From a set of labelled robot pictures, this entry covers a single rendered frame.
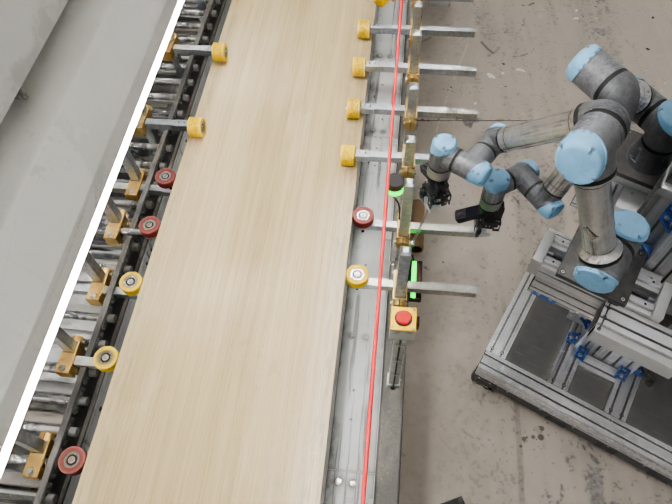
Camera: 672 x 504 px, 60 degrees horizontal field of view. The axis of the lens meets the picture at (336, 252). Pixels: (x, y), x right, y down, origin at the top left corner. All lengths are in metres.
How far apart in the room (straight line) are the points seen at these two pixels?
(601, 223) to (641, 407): 1.33
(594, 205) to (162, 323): 1.37
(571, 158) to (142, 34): 1.14
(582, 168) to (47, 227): 1.26
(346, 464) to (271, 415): 0.37
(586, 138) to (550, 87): 2.63
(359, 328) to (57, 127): 1.88
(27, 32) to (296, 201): 1.82
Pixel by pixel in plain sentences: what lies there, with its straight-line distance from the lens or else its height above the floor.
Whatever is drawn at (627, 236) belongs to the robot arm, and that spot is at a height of 1.27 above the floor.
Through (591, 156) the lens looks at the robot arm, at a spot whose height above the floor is 1.63.
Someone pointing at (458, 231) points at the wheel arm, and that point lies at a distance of 2.18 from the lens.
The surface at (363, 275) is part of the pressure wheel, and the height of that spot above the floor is 0.91.
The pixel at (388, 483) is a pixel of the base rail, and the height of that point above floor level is 0.70.
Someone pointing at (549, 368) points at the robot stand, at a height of 0.21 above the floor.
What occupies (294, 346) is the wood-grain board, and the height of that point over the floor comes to 0.90.
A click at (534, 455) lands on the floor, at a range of 2.82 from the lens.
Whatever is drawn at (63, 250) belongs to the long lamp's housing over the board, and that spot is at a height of 2.35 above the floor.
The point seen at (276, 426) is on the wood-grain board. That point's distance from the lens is 1.83.
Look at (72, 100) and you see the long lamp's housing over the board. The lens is 0.45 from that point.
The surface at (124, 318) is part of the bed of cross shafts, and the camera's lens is 2.33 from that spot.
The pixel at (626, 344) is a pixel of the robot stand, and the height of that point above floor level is 0.95.
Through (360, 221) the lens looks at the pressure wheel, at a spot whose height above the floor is 0.91.
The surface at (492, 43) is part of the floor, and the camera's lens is 4.31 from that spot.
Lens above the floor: 2.65
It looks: 59 degrees down
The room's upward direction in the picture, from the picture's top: 3 degrees counter-clockwise
